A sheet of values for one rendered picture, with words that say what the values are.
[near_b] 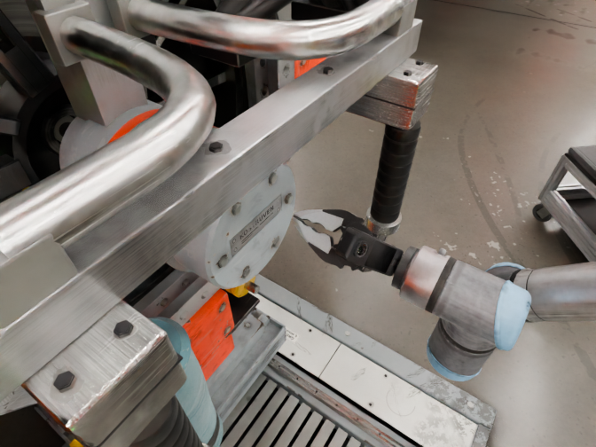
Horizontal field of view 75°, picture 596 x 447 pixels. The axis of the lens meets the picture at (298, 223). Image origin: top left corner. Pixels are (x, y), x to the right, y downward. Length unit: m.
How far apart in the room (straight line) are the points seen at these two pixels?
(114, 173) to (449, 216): 1.59
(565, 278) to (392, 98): 0.42
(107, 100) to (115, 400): 0.28
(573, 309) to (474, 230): 1.02
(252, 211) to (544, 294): 0.51
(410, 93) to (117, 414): 0.32
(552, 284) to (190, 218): 0.60
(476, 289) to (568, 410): 0.83
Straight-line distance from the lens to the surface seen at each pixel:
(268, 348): 1.06
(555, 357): 1.45
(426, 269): 0.59
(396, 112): 0.40
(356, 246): 0.54
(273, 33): 0.30
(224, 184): 0.22
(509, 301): 0.60
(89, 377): 0.19
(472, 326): 0.61
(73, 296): 0.18
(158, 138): 0.18
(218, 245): 0.32
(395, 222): 0.50
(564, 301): 0.70
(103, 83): 0.40
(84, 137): 0.42
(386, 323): 1.32
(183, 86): 0.22
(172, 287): 0.64
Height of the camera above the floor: 1.10
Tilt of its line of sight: 45 degrees down
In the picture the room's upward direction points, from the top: straight up
